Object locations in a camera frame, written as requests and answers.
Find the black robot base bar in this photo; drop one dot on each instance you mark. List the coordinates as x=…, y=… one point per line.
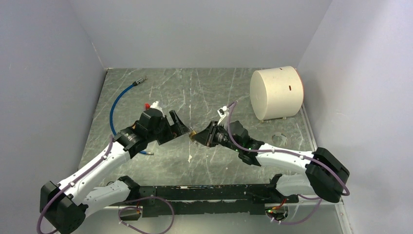
x=253, y=199

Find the cream cylindrical container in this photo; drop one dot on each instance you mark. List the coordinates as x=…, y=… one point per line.
x=276, y=93

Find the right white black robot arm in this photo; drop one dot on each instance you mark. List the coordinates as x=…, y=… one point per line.
x=316, y=172

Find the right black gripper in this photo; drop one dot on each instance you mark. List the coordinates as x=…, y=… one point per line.
x=207, y=136

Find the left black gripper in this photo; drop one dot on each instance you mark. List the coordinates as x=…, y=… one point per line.
x=174, y=130

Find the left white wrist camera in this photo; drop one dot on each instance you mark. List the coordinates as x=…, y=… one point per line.
x=154, y=105

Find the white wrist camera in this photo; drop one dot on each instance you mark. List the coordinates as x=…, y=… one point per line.
x=223, y=112
x=154, y=105

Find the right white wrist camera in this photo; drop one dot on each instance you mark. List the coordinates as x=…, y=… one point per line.
x=223, y=112

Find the small brass padlock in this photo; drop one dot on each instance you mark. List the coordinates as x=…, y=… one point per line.
x=191, y=135

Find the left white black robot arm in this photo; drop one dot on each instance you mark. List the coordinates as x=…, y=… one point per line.
x=67, y=204

